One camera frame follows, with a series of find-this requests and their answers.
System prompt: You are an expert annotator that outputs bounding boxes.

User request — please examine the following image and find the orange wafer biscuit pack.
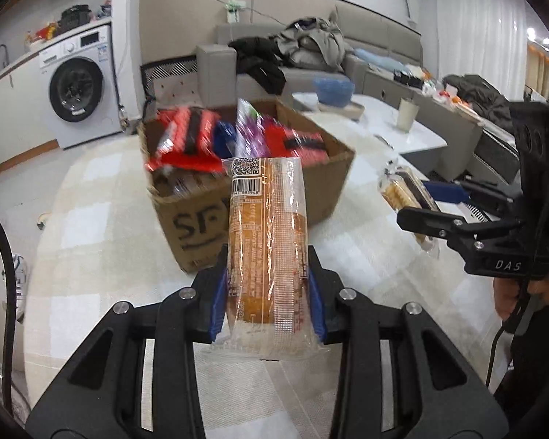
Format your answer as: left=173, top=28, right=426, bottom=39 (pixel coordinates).
left=215, top=158, right=321, bottom=361

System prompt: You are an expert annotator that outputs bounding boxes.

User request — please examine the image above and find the white coffee table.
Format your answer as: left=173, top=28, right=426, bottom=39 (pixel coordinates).
left=292, top=92, right=447, bottom=175

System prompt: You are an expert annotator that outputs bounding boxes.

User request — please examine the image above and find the person's right hand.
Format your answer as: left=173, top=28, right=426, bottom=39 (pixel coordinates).
left=493, top=273, right=549, bottom=323

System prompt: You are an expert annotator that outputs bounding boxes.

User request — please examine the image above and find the wall power strip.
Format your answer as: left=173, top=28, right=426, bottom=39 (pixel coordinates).
left=225, top=0, right=248, bottom=24

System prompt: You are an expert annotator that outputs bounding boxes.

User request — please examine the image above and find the black jacket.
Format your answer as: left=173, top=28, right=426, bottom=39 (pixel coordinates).
left=228, top=37, right=287, bottom=95

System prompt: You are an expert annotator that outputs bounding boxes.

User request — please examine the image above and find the white washing machine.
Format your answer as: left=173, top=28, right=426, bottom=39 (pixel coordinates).
left=38, top=24, right=121, bottom=149

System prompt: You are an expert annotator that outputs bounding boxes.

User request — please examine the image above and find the white cup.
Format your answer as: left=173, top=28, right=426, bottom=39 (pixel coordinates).
left=396, top=98, right=418, bottom=133

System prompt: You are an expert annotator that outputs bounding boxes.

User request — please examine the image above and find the grey sofa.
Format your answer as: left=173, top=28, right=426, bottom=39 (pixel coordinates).
left=196, top=5, right=422, bottom=107

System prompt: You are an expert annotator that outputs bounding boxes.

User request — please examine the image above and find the cracker sandwich pack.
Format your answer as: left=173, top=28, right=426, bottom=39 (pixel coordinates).
left=378, top=165, right=441, bottom=257

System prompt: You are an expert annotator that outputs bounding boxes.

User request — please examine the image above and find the beige plate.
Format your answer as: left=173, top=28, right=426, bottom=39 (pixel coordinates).
left=317, top=101, right=366, bottom=122

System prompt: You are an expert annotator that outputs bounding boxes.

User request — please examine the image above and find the grey jacket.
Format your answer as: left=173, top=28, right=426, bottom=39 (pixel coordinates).
left=273, top=17, right=353, bottom=72

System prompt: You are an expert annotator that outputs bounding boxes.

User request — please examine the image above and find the red snack packet barcode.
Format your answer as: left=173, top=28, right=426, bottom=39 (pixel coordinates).
left=145, top=106, right=223, bottom=173

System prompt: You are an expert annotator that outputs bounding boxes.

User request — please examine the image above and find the blue bowl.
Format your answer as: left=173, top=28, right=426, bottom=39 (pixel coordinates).
left=313, top=78, right=355, bottom=108

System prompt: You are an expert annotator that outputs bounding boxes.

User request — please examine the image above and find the purple grape candy bag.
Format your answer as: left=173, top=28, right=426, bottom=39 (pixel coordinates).
left=235, top=99, right=269, bottom=158

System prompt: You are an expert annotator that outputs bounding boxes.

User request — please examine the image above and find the kitchen faucet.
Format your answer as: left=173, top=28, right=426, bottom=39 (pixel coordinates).
left=0, top=44, right=11, bottom=68

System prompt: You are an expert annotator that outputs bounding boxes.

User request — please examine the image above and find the white sneaker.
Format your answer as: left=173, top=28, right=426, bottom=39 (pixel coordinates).
left=12, top=254, right=28, bottom=322

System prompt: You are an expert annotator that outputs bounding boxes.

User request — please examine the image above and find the blue snack packet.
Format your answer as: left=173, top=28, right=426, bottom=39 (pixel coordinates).
left=213, top=121, right=237, bottom=160

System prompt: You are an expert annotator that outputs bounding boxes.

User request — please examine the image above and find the cardboard box SF logo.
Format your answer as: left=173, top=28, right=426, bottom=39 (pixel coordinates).
left=147, top=100, right=355, bottom=273

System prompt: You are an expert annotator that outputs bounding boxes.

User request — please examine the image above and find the white kitchen cabinet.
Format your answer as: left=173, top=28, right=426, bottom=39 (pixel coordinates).
left=0, top=57, right=55, bottom=164

